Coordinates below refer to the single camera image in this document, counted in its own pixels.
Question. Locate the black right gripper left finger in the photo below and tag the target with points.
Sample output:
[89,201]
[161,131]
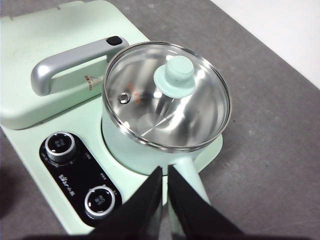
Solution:
[140,215]

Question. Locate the glass lid with green knob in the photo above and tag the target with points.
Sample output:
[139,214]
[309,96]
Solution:
[180,75]

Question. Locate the red triangle warning sticker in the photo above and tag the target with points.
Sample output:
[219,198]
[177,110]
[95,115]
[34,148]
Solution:
[93,83]

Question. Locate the green breakfast machine base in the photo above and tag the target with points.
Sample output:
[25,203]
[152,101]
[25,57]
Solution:
[82,125]

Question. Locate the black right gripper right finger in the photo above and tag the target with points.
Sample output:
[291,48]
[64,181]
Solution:
[190,215]

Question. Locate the silver control knob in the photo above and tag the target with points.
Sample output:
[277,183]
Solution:
[60,146]
[99,201]

